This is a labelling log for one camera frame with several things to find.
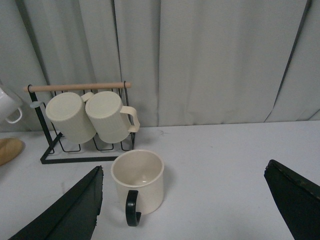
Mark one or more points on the cream ribbed mug left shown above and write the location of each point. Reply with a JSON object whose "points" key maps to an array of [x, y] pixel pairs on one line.
{"points": [[68, 114]]}

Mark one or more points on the white enamel mug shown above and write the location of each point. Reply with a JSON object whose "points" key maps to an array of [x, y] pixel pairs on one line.
{"points": [[9, 103]]}

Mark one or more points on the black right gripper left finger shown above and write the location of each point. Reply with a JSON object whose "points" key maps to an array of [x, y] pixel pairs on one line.
{"points": [[71, 217]]}

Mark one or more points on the black wire cup rack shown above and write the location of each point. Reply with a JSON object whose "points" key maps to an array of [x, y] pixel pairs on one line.
{"points": [[55, 153]]}

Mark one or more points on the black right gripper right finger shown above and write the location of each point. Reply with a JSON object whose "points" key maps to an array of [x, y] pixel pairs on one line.
{"points": [[297, 199]]}

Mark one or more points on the cream ribbed mug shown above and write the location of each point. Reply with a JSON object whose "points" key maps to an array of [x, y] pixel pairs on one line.
{"points": [[112, 120], [68, 114]]}

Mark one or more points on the cream ribbed mug right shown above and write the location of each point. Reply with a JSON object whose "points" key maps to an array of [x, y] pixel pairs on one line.
{"points": [[112, 120]]}

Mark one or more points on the grey curtain backdrop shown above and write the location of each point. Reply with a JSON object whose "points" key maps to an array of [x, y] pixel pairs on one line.
{"points": [[190, 62]]}

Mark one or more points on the wooden mug tree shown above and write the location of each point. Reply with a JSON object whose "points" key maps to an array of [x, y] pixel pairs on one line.
{"points": [[10, 148]]}

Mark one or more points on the cream cup with black handle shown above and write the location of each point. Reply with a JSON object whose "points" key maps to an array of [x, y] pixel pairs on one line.
{"points": [[139, 180]]}

